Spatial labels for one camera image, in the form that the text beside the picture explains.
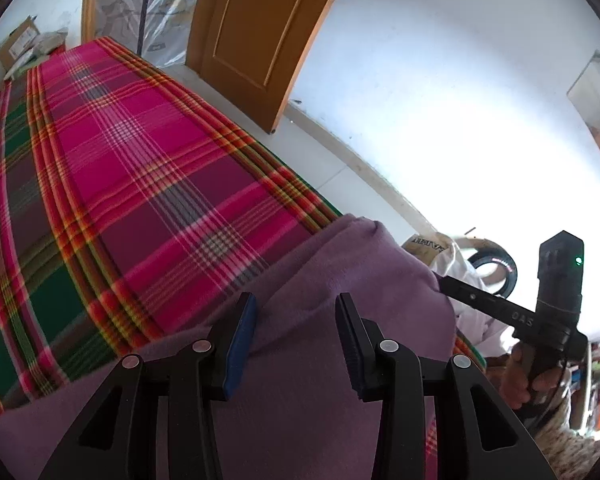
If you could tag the person's right forearm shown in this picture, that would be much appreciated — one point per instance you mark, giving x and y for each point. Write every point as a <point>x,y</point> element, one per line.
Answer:
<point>570,450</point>

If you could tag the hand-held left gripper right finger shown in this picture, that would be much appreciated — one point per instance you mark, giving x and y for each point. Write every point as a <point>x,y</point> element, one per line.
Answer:
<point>352,350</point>

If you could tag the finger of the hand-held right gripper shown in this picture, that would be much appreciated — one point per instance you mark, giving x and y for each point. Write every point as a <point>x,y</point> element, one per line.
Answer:
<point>475,300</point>

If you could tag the white plastic bags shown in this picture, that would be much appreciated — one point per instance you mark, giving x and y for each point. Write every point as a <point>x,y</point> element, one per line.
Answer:
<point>45,50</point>

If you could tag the black tyre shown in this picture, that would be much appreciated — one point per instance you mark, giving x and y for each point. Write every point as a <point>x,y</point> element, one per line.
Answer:
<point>510,270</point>

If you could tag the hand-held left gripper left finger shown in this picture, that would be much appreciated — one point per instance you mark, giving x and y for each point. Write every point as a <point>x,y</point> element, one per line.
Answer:
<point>240,345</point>

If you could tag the person's right hand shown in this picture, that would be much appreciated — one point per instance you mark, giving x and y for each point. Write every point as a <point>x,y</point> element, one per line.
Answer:
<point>515,380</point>

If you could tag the wooden door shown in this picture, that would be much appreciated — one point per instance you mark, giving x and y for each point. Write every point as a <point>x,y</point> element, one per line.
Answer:
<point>260,40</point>

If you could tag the wall niche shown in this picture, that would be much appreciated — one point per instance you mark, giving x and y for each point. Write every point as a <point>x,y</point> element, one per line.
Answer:
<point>597,95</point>

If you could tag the plastic-covered doorway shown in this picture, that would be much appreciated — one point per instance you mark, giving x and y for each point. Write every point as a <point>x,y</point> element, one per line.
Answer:
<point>125,5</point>

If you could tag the brown cardboard box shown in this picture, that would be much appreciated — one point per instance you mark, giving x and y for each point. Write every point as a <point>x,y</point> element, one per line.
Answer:
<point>17,42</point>

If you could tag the white printed bag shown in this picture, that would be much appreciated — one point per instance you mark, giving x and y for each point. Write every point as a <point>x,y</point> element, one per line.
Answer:
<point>475,330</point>

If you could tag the purple fleece pants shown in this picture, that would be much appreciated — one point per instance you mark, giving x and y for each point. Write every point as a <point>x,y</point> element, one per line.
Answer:
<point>305,310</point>

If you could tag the pink green plaid bed sheet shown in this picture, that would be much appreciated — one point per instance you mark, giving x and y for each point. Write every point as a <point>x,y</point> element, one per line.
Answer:
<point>130,160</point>

